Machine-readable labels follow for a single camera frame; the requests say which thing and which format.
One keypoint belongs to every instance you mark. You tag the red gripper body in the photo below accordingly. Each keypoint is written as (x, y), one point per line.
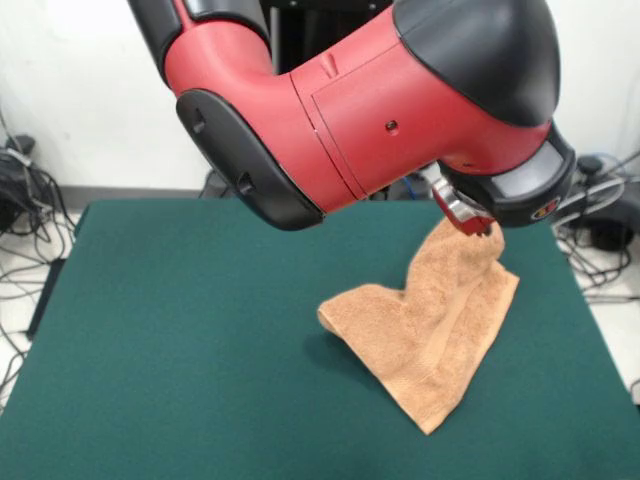
(465, 224)

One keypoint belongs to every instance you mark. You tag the tan terry towel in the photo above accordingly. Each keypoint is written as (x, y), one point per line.
(440, 340)

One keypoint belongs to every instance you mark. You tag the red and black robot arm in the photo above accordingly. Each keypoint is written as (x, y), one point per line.
(375, 110)

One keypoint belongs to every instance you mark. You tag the black round foot knob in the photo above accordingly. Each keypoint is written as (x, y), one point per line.
(21, 143)
(591, 164)

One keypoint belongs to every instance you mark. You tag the dark green tablecloth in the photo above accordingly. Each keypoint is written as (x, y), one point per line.
(150, 325)

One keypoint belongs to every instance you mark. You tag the dark stand base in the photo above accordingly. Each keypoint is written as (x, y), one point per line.
(10, 195)

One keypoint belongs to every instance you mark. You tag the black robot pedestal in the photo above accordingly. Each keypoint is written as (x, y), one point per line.
(320, 35)

